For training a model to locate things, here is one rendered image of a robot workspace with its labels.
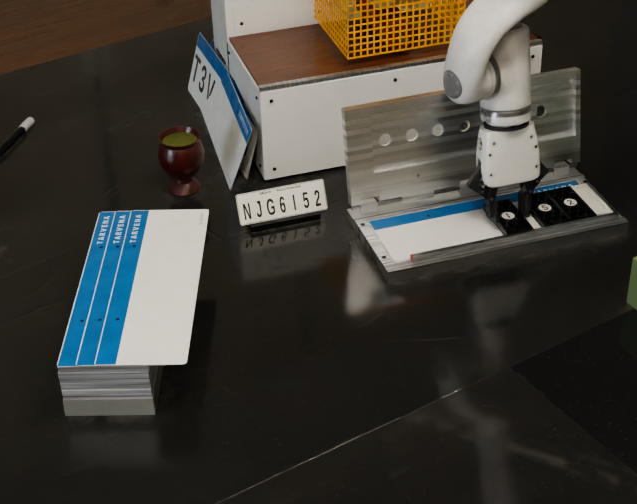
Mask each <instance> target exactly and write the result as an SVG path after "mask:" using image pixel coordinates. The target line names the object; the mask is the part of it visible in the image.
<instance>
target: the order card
mask: <svg viewBox="0 0 637 504"><path fill-rule="evenodd" d="M235 197H236V203H237V209H238V215H239V221H240V225H241V226H244V225H249V224H254V223H259V222H264V221H270V220H275V219H280V218H285V217H290V216H295V215H300V214H306V213H311V212H316V211H321V210H326V209H328V206H327V200H326V193H325V187H324V180H323V179H318V180H312V181H307V182H302V183H297V184H291V185H286V186H281V187H275V188H270V189H265V190H259V191H254V192H249V193H243V194H238V195H236V196H235Z"/></svg>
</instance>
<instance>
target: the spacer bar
mask: <svg viewBox="0 0 637 504"><path fill-rule="evenodd" d="M571 187H572V189H573V190H574V191H575V192H576V193H577V194H578V195H579V196H580V197H581V198H582V199H583V200H584V201H585V202H586V203H587V204H588V206H589V207H590V208H591V209H592V210H593V211H594V212H595V213H596V216H599V215H604V214H609V213H613V211H612V210H611V209H610V208H609V206H608V205H607V204H606V203H605V202H604V201H603V200H602V199H601V198H600V197H599V196H598V195H597V194H596V193H595V192H594V191H593V190H592V189H591V188H590V187H589V186H588V185H587V184H586V183H585V184H580V185H575V186H571Z"/></svg>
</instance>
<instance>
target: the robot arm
mask: <svg viewBox="0 0 637 504"><path fill-rule="evenodd" d="M547 1H548V0H474V1H473V2H472V3H471V4H470V5H469V6H468V8H467V9H466V10H465V12H464V13H463V14H462V16H461V18H460V19H459V21H458V23H457V25H456V27H455V29H454V31H453V34H452V37H451V40H450V44H449V47H448V51H447V55H446V60H445V65H444V71H443V87H444V90H445V93H446V95H447V97H448V98H449V99H450V100H451V101H453V102H455V103H458V104H470V103H475V102H478V101H480V117H481V120H482V121H484V122H483V125H481V126H480V129H479V134H478V141H477V152H476V169H475V171H474V172H473V174H472V175H471V177H470V178H469V180H468V181H467V183H466V185H467V186H468V187H469V188H470V189H472V190H473V191H475V192H477V193H478V194H480V195H481V196H482V197H484V198H485V203H486V216H487V218H488V219H489V220H491V221H492V222H493V223H494V224H498V223H499V206H498V202H497V201H496V194H497V190H498V187H503V186H508V185H513V184H518V183H519V184H520V187H521V190H519V192H518V210H519V211H520V212H521V214H522V215H523V216H525V217H526V218H527V217H530V210H531V195H532V194H533V193H534V189H535V188H536V186H537V185H538V184H539V183H540V180H541V179H543V177H544V176H545V175H546V174H547V173H548V172H549V170H548V169H547V168H546V167H545V166H544V164H543V163H542V162H541V161H540V155H539V147H538V140H537V135H536V130H535V126H534V122H533V121H531V120H530V119H531V70H530V29H529V27H528V26H527V25H525V24H523V23H519V22H520V21H521V20H522V19H524V18H525V17H527V16H528V15H529V14H531V13H533V12H534V11H536V10H537V9H539V8H540V7H542V6H543V5H544V4H545V3H546V2H547ZM479 180H481V181H484V184H485V185H484V188H483V187H481V186H479V185H478V182H479Z"/></svg>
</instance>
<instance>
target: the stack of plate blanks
mask: <svg viewBox="0 0 637 504"><path fill-rule="evenodd" d="M115 212H116V211H114V212H100V213H99V215H98V218H97V222H96V225H95V229H94V233H93V236H92V240H91V243H90V247H89V251H88V254H87V258H86V261H85V265H84V269H83V272H82V276H81V279H80V283H79V287H78V290H77V294H76V297H75V301H74V305H73V308H72V312H71V315H70V319H69V323H68V326H67V330H66V333H65V337H64V341H63V344H62V348H61V351H60V355H59V359H58V362H57V368H58V369H59V370H58V378H59V381H60V385H61V390H62V395H63V406H64V411H65V416H109V415H155V413H156V407H157V401H158V395H159V389H160V383H161V377H162V371H163V366H99V367H78V366H76V360H77V356H78V353H79V349H80V345H81V341H82V337H83V333H84V329H85V326H86V322H87V318H88V314H89V310H90V306H91V302H92V298H93V295H94V291H95V287H96V283H97V279H98V275H99V271H100V268H101V264H102V260H103V256H104V252H105V248H106V244H107V241H108V237H109V233H110V229H111V225H112V221H113V217H114V214H115Z"/></svg>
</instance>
